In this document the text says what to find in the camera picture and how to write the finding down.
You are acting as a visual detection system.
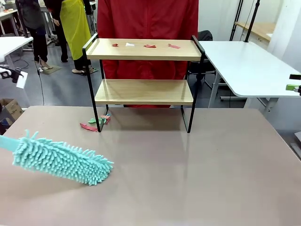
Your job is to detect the teal chenille duster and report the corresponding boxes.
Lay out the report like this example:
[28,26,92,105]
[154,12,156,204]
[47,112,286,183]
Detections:
[0,129,115,187]

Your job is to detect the black office chair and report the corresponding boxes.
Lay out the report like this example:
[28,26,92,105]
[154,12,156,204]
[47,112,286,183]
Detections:
[188,30,226,101]

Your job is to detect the small white table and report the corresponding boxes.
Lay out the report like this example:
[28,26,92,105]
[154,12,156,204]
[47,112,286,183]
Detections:
[0,36,34,70]

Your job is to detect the white background desk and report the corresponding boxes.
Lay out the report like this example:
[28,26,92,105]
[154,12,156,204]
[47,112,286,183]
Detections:
[0,9,19,36]

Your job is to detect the grey metal table rail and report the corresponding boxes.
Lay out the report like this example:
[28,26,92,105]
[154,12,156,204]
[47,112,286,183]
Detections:
[290,131,301,162]

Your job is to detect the person in red jacket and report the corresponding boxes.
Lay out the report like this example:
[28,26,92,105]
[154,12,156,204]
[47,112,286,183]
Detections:
[96,0,199,109]

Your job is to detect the two-tier wood and metal shelf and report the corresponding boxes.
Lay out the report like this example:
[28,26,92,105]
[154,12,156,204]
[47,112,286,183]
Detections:
[82,32,206,134]

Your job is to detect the thick black stand pole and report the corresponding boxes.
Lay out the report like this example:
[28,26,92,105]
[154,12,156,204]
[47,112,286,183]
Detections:
[243,0,261,43]

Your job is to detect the large white table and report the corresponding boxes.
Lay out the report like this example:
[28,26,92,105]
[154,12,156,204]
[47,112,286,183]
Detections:
[197,40,301,115]

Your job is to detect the grey floor mat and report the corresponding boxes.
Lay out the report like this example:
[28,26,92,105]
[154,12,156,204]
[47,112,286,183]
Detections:
[41,65,63,75]

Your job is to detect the thin black tripod stand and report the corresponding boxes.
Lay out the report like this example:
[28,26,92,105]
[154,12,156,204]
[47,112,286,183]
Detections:
[229,0,245,42]

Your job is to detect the person in dark clothes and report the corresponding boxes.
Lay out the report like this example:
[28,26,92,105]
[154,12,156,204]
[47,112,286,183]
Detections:
[15,0,54,71]

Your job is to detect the person in yellow apron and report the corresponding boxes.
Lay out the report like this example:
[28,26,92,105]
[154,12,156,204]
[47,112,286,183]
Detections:
[43,0,94,75]

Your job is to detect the brown cardboard box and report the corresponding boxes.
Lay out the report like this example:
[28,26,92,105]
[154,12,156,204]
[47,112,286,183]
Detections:
[0,98,24,127]

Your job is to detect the light wooden table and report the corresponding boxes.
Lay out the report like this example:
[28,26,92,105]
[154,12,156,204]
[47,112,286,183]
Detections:
[235,21,276,43]

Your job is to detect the thin black floor cable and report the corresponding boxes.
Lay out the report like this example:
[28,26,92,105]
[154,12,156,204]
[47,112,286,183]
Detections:
[34,60,46,106]

